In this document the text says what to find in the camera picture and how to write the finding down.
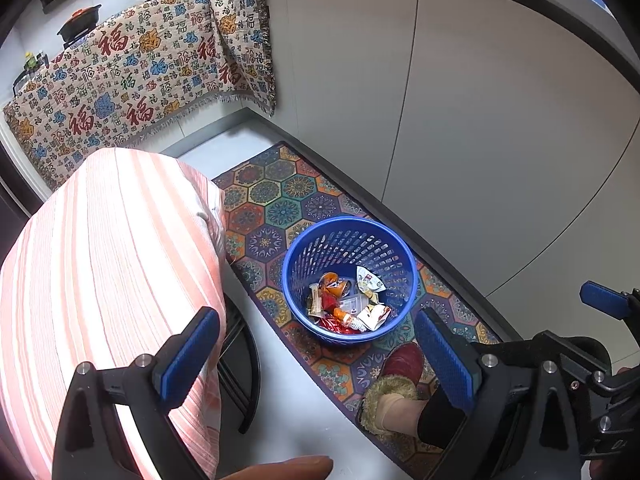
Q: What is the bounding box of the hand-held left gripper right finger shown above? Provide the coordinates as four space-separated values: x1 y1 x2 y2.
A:
414 306 583 480

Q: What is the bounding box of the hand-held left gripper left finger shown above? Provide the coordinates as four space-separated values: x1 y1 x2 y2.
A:
51 306 222 480

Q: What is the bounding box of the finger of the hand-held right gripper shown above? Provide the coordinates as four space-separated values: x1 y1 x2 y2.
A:
530 330 616 396
580 281 640 322

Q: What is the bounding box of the white wrapper orange print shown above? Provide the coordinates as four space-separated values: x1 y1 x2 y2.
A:
357 304 393 332

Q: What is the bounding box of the white small box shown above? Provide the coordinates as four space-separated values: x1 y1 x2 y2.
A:
340 296 371 317

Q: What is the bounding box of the red snack bag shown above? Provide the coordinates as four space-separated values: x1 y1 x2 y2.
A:
317 310 358 336

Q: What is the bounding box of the orange snack wrapper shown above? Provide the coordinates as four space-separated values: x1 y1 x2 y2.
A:
317 271 351 306

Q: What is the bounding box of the blue plastic basket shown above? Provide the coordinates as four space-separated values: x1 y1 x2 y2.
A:
281 215 418 345

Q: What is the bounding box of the person's left hand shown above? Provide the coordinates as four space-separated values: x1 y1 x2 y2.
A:
220 455 335 480

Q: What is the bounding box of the red fur-lined slipper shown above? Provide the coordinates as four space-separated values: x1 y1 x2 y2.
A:
360 342 426 435

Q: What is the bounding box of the person's leg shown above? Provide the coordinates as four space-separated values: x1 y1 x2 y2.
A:
375 392 468 451

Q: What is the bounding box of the orange white striped tablecloth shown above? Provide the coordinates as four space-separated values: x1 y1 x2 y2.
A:
0 147 228 480

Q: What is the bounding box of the colourful patterned floor mat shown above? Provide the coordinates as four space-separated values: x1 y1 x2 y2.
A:
212 141 506 466

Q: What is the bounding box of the beige kitchen counter cabinet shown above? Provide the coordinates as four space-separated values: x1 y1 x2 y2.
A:
260 0 640 341

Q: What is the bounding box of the large printed cloth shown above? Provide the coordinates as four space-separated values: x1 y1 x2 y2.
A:
2 0 236 191

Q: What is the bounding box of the narrow printed cloth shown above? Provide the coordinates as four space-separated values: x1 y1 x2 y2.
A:
207 0 276 116

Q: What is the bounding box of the black spice rack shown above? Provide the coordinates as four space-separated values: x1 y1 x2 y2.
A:
12 50 50 93

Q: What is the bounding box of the black clay pot red lid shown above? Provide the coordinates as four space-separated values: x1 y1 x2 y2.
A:
56 5 102 43

